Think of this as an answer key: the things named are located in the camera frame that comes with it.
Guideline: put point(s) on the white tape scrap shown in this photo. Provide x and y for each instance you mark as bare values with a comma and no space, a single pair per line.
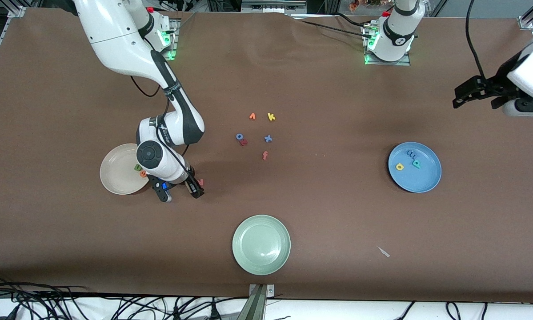
384,252

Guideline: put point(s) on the green plate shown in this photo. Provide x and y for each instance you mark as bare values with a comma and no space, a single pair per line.
261,244

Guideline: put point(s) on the teal letter p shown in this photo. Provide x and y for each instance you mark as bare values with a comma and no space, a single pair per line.
416,165

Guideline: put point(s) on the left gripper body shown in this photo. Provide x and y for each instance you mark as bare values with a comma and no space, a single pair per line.
496,83

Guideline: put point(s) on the brown table cover sheet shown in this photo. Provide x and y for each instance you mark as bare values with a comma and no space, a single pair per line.
266,80

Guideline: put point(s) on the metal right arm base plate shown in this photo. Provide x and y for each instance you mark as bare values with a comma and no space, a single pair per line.
174,53

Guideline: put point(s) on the blue plate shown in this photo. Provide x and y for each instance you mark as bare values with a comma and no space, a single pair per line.
426,178

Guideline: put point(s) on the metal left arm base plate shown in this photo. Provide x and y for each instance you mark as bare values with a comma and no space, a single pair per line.
404,63

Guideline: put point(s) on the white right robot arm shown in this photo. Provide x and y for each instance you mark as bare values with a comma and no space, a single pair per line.
115,40

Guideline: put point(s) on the grey metal box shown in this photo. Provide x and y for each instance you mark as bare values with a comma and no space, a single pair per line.
270,6

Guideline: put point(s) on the beige plate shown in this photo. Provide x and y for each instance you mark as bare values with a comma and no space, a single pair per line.
119,171

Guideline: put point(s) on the blue letter m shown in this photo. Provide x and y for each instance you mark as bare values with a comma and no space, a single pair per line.
411,154

